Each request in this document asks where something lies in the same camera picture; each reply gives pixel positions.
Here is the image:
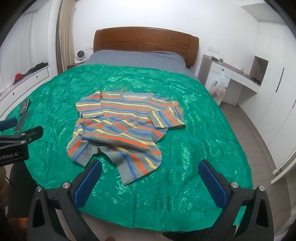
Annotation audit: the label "white window seat cabinet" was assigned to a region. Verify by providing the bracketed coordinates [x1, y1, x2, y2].
[0, 64, 50, 116]

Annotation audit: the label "dark clothes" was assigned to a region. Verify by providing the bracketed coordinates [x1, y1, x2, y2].
[24, 62, 48, 76]

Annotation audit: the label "white sheer curtain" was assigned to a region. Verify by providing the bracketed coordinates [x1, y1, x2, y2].
[0, 0, 62, 93]

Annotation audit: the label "white desk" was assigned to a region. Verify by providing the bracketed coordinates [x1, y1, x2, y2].
[198, 54, 262, 106]

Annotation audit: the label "green blanket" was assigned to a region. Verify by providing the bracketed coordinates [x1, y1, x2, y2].
[0, 64, 253, 232]

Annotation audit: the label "striped knit sweater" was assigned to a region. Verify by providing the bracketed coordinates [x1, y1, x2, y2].
[67, 90, 186, 185]

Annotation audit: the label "white plastic bag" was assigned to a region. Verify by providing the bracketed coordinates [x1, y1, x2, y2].
[209, 71, 228, 98]

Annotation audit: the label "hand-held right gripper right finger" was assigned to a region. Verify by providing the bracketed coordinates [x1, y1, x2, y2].
[198, 159, 274, 241]

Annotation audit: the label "person's leg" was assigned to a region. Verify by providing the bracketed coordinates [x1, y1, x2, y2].
[9, 160, 40, 209]

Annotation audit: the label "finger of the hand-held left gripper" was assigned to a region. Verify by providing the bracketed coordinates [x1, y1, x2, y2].
[0, 126, 44, 147]
[0, 118, 18, 132]

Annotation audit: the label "beige curtain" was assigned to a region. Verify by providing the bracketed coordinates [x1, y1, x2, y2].
[56, 0, 77, 75]

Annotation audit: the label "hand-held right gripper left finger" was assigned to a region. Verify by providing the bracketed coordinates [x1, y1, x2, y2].
[28, 159, 103, 241]

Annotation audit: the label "white wardrobe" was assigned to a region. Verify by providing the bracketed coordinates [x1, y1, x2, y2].
[240, 0, 296, 183]

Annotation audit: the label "bed with grey sheet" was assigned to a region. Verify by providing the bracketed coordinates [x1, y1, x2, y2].
[83, 50, 199, 78]

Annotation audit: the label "wooden headboard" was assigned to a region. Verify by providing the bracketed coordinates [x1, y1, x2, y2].
[93, 27, 200, 69]

